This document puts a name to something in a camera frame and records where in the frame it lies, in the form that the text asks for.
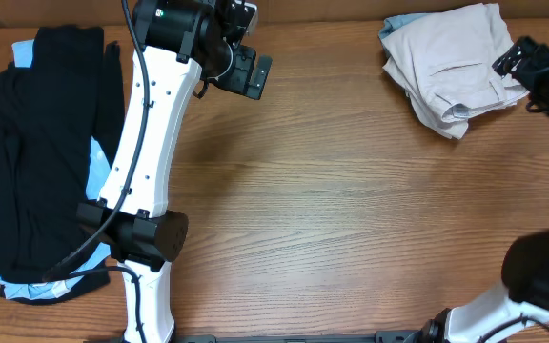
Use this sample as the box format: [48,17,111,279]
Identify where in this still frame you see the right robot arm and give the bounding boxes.
[408,36,549,343]

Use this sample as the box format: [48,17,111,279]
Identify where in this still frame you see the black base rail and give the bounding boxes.
[83,329,447,343]

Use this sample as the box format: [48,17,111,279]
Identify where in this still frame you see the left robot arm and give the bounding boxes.
[77,0,272,342]

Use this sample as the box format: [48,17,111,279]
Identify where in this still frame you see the folded light blue jeans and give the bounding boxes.
[378,13,426,40]

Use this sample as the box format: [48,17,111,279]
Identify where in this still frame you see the light blue garment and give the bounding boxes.
[0,40,111,306]

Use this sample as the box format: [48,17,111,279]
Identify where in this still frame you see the beige khaki shorts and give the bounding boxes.
[380,3,528,139]

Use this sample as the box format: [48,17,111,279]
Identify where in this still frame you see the black garment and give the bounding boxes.
[0,26,125,284]

